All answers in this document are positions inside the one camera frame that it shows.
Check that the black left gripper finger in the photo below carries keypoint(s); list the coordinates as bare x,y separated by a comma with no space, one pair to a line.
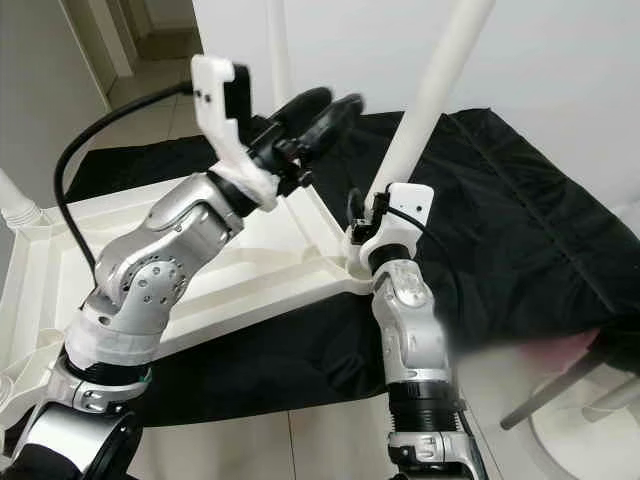
300,106
337,120

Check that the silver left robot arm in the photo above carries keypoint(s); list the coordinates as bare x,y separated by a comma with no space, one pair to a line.
160,260

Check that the pink round stool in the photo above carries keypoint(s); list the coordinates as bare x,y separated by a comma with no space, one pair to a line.
560,348

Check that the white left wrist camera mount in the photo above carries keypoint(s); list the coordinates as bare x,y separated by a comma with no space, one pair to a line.
220,110

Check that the white round floor fan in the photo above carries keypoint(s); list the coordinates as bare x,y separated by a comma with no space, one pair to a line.
595,440

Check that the black fabric table cloth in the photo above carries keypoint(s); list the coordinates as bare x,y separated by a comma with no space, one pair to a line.
520,200

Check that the black metal pole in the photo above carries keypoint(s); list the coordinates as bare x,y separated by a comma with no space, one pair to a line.
560,390

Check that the white plastic children table top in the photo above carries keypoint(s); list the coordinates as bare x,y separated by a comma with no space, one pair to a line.
50,290

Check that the white plastic table leg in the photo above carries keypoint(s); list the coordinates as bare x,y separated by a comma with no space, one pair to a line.
278,40
15,205
435,90

